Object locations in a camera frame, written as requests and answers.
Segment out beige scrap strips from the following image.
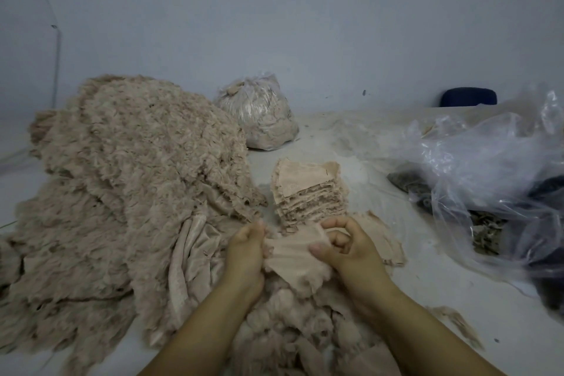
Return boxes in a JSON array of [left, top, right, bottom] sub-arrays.
[[145, 213, 402, 376]]

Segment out blue chair back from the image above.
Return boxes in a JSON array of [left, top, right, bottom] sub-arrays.
[[439, 86, 499, 108]]

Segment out beige fur pile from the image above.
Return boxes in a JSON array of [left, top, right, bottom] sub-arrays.
[[421, 119, 446, 140]]

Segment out beige fabric piece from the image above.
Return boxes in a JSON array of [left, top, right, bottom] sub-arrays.
[[263, 223, 340, 297]]

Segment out large pile beige fabric scraps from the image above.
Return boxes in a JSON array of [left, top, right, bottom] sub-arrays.
[[0, 74, 268, 376]]

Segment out person's left forearm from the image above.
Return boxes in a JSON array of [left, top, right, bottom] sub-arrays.
[[136, 283, 261, 376]]

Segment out large clear plastic bag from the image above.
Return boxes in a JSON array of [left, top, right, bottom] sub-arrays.
[[388, 85, 564, 311]]

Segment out clear bag of beige scraps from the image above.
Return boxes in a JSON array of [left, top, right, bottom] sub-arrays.
[[216, 72, 301, 152]]

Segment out stack of sorted beige pieces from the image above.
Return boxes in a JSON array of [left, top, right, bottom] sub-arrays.
[[270, 157, 350, 233]]

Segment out person's left hand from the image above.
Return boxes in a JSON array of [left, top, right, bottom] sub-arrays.
[[220, 220, 273, 302]]

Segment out person's right hand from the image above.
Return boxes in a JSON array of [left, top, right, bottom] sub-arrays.
[[307, 215, 398, 306]]

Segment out person's right forearm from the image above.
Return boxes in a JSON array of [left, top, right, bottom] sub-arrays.
[[361, 283, 508, 376]]

